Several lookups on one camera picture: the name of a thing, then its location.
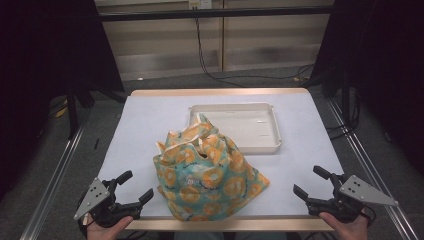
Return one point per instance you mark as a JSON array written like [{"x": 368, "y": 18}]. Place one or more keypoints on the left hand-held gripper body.
[{"x": 100, "y": 206}]

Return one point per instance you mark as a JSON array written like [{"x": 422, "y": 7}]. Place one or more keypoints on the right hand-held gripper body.
[{"x": 346, "y": 203}]

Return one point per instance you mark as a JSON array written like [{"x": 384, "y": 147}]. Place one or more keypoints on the teal orange-print cloth bag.
[{"x": 206, "y": 176}]

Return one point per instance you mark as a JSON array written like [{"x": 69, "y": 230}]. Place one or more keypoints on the white plastic tray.
[{"x": 246, "y": 126}]

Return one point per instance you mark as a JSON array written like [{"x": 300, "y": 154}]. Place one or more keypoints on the person's left hand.
[{"x": 106, "y": 231}]

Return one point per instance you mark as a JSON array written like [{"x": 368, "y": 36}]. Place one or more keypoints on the person's right hand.
[{"x": 350, "y": 230}]

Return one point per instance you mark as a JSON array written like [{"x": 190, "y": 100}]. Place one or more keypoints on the small black floor item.
[{"x": 96, "y": 143}]

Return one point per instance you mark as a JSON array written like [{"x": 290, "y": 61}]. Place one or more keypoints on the white table mat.
[{"x": 146, "y": 126}]

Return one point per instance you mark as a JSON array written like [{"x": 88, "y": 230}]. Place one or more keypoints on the black metal stand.
[{"x": 71, "y": 113}]

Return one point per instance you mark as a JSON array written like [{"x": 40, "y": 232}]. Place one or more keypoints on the yellow floor tape piece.
[{"x": 61, "y": 112}]

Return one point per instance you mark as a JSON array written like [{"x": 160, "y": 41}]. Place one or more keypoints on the black curtain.
[
  {"x": 383, "y": 66},
  {"x": 40, "y": 66}
]

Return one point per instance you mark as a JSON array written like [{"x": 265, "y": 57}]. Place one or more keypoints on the black horizontal bar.
[{"x": 216, "y": 14}]

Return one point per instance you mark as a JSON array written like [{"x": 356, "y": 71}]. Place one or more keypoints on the aluminium floor rail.
[
  {"x": 366, "y": 166},
  {"x": 56, "y": 180}
]

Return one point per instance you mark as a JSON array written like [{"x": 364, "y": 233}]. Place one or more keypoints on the white wall socket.
[{"x": 200, "y": 4}]

